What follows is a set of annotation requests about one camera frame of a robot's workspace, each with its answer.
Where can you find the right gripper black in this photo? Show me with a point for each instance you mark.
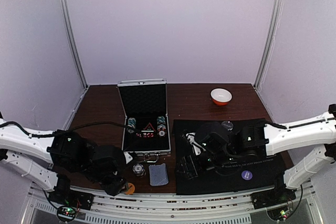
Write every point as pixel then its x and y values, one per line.
pixel 189 164

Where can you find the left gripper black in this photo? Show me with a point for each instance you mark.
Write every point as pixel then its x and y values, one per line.
pixel 114 188

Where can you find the orange big blind button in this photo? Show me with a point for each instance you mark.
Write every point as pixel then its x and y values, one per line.
pixel 129 189

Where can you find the clear acrylic dealer button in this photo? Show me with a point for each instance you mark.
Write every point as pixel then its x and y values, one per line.
pixel 228 125

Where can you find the purple small blind button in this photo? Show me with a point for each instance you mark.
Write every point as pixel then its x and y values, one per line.
pixel 246 175

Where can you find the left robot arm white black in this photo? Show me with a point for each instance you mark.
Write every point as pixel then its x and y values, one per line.
pixel 102 164

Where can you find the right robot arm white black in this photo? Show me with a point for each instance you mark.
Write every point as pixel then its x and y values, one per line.
pixel 215 157

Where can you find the blue playing card deck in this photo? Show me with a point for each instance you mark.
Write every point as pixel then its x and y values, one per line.
pixel 158 175

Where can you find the red dice row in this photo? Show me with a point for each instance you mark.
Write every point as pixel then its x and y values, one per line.
pixel 145 135

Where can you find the right chip stack in case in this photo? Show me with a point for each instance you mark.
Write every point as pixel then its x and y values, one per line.
pixel 161 126

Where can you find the chip stack in case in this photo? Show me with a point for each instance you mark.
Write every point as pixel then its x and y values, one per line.
pixel 161 126
pixel 131 125

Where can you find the left round circuit board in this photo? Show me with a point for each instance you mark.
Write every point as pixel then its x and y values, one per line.
pixel 66 213

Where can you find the round circuit board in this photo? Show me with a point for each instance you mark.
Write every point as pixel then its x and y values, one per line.
pixel 280 214
pixel 66 213

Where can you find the aluminium poker case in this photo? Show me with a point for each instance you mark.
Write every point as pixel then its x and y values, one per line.
pixel 145 100

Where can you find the black triangular all-in button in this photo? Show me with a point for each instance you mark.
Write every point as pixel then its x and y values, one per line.
pixel 148 129

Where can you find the left chip stack in case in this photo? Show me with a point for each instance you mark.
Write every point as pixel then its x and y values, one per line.
pixel 131 125

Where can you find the orange white bowl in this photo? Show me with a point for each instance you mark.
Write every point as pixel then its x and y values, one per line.
pixel 221 97

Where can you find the black poker mat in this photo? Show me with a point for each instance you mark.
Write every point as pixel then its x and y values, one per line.
pixel 227 179

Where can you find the right round circuit board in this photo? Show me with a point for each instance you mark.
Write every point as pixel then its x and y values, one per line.
pixel 280 214

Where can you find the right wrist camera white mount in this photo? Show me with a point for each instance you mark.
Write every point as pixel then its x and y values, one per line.
pixel 190 138

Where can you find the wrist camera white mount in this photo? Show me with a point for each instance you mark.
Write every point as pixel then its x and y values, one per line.
pixel 190 138
pixel 129 157

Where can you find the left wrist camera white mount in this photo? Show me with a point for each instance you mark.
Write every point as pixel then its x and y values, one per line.
pixel 129 157

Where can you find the front aluminium rail base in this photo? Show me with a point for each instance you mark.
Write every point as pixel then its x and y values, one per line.
pixel 234 207

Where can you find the right aluminium frame post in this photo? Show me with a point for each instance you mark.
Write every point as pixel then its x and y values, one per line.
pixel 269 44

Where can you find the aluminium frame post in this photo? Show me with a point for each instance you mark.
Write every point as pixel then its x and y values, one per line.
pixel 72 43
pixel 269 44

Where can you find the left aluminium frame post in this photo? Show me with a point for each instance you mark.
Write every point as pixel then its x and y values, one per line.
pixel 72 43

